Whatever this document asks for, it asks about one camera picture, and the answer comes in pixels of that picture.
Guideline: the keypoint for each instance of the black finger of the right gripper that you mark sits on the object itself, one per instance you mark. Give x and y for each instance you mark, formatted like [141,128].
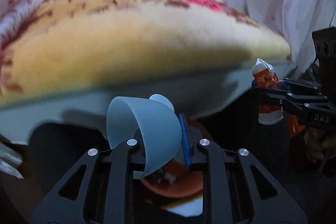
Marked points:
[301,86]

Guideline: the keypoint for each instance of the yellow floral plush blanket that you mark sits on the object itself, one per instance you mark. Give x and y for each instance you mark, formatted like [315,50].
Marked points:
[65,46]

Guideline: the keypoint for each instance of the black camera box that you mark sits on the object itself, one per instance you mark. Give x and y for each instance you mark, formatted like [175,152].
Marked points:
[324,43]

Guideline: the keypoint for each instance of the orange white snack wrapper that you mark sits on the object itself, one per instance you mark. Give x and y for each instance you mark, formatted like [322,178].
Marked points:
[266,81]

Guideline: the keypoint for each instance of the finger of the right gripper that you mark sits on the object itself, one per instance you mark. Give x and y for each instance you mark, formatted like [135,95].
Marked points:
[290,102]

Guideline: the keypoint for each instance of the white bed frame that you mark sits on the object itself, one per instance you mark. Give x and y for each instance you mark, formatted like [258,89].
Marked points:
[195,94]

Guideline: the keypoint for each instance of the light blue bent plastic bowl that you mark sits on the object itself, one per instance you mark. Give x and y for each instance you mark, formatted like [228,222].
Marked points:
[159,126]

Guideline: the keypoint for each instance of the yellow white mat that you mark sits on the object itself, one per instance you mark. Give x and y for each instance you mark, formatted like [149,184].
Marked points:
[191,206]

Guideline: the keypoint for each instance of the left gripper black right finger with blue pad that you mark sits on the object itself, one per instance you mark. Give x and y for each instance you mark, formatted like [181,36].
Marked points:
[237,188]

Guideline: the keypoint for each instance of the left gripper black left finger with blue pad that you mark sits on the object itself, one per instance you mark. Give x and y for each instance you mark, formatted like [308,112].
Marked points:
[97,189]

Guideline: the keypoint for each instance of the orange plastic trash bin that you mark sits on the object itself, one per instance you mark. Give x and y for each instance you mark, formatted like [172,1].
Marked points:
[174,180]

